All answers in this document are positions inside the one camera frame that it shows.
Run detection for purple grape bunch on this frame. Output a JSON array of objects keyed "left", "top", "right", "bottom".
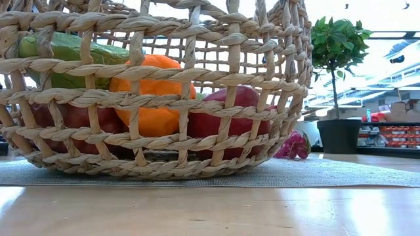
[{"left": 274, "top": 130, "right": 312, "bottom": 161}]

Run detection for dark red apple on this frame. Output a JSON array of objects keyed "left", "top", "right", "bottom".
[{"left": 29, "top": 103, "right": 132, "bottom": 155}]

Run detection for bright red apple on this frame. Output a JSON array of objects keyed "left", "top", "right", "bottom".
[{"left": 186, "top": 85, "right": 278, "bottom": 161}]

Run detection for orange fruit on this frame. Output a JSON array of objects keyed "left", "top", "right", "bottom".
[{"left": 108, "top": 54, "right": 197, "bottom": 138}]

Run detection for cardboard boxes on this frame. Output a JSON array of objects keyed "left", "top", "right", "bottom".
[{"left": 383, "top": 100, "right": 420, "bottom": 123}]

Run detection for woven straw basket with handles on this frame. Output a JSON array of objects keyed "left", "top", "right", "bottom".
[{"left": 0, "top": 0, "right": 314, "bottom": 180}]

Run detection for green plant in black pot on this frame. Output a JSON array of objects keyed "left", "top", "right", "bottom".
[{"left": 310, "top": 15, "right": 373, "bottom": 155}]

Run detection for black metal table frame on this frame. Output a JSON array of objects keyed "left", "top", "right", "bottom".
[{"left": 311, "top": 146, "right": 420, "bottom": 155}]

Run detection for grey woven placemat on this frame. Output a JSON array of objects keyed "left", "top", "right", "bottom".
[{"left": 0, "top": 157, "right": 420, "bottom": 188}]

